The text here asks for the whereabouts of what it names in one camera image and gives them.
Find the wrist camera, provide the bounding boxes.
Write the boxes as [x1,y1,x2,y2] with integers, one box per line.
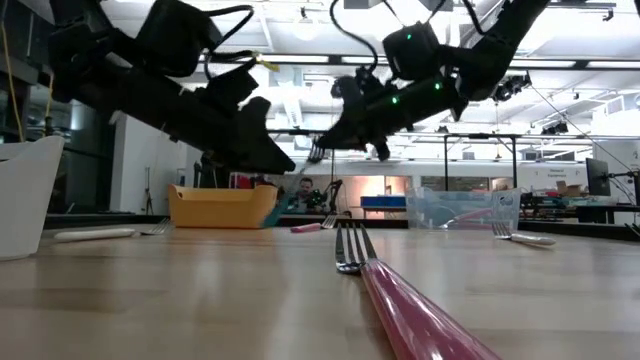
[330,69,382,119]
[194,58,261,117]

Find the cardboard box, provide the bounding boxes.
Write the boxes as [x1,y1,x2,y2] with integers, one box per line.
[555,180,585,198]

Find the white plastic bin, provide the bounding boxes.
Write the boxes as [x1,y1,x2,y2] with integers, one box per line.
[0,135,66,262]

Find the black computer monitor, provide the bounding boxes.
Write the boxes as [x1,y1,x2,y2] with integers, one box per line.
[585,157,612,197]
[193,158,234,190]

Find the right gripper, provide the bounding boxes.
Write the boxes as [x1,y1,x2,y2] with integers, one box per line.
[315,74,469,161]

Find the black right camera cable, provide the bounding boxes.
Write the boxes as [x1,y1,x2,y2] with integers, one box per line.
[327,0,381,76]

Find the white handled fork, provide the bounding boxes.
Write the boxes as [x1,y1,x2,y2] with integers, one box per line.
[491,221,557,247]
[53,216,173,243]

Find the yellow cable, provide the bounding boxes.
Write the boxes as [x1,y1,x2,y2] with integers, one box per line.
[42,74,56,145]
[0,19,25,145]

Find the black camera cable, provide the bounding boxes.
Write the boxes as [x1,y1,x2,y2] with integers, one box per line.
[202,3,256,66]
[327,0,381,76]

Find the yellow plastic bin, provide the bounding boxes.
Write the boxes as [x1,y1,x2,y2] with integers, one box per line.
[168,183,279,230]

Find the red handled fork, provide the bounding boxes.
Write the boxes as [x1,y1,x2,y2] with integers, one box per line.
[439,207,495,231]
[333,222,501,360]
[289,213,340,235]

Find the black metal frame stand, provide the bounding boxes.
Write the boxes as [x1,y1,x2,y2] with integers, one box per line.
[267,128,337,194]
[442,132,519,190]

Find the black tripod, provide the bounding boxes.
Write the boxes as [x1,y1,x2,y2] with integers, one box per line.
[141,167,155,216]

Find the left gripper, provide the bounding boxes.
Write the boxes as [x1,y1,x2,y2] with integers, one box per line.
[164,89,297,175]

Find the cluttered background workbench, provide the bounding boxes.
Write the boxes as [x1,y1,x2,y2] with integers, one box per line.
[519,192,640,225]

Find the white ring ceiling lamp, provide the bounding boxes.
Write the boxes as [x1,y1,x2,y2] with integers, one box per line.
[292,18,322,42]

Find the black aluminium table frame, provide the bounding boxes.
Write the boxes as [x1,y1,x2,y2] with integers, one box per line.
[43,212,640,242]

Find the yellow label tag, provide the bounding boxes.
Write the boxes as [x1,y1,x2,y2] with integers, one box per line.
[254,52,281,72]

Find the red crate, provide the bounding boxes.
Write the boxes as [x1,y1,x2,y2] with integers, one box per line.
[229,172,276,190]

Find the person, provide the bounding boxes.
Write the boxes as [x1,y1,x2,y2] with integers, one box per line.
[293,177,326,214]

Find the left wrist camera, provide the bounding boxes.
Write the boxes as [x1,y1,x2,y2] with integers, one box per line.
[194,58,261,117]

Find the blue storage bin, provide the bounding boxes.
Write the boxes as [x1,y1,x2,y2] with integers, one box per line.
[359,195,407,209]

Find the black ceiling spotlight cluster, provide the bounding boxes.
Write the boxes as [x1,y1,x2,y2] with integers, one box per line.
[492,72,533,104]

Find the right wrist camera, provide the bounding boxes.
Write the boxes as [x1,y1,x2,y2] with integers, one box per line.
[330,69,382,119]

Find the clear plastic container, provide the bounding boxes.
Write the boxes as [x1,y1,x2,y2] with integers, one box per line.
[404,187,521,232]

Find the black left camera cable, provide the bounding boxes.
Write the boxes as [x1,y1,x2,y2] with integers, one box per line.
[202,3,256,66]

